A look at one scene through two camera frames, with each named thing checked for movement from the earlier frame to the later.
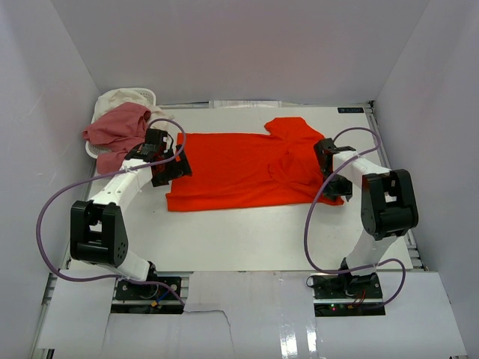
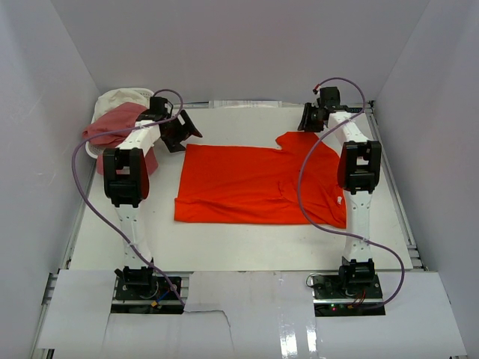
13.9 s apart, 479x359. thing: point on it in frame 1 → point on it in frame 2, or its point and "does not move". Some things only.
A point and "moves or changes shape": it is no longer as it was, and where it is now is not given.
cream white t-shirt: (126, 96) does not move
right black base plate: (335, 295) does not move
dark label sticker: (349, 110) does not move
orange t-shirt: (277, 167) moves or changes shape
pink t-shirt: (116, 131) does not move
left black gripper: (180, 168) → (185, 132)
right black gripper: (346, 190) → (306, 124)
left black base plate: (144, 298) does not move
